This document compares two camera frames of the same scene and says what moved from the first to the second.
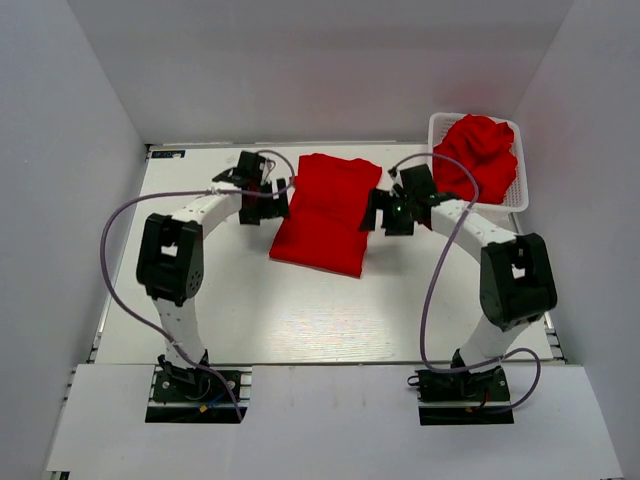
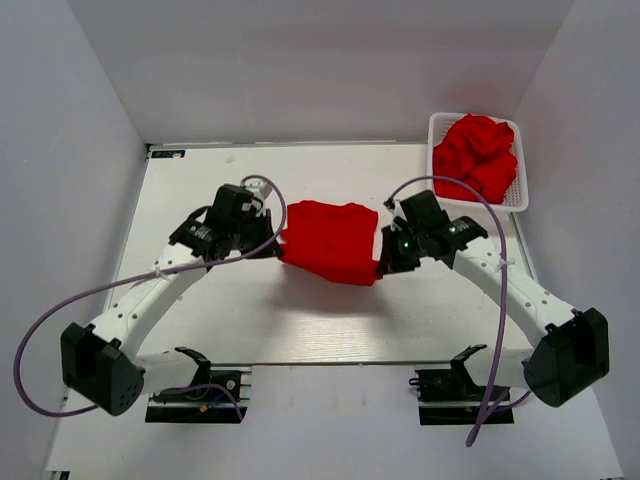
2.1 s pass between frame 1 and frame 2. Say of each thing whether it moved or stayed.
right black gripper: moved
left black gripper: moved
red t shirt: moved
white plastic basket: stayed
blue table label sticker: stayed
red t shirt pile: stayed
